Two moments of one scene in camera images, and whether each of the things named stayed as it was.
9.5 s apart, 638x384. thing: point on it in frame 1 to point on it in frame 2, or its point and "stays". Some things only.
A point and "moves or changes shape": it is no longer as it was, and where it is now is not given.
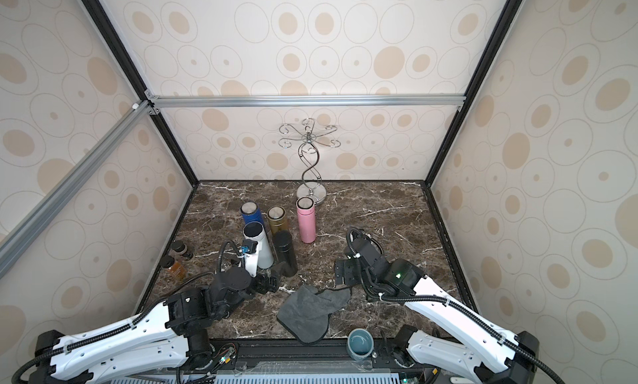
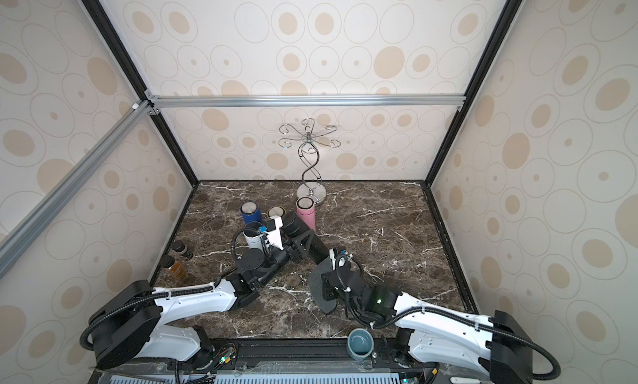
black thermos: [287, 264] moves or changes shape
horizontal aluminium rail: [306, 101] stays
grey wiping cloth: [305, 313] to [316, 286]
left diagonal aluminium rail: [30, 228] stays
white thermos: [255, 230] stays
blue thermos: [251, 212] stays
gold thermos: [277, 219] stays
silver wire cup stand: [311, 186] stays
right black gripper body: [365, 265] to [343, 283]
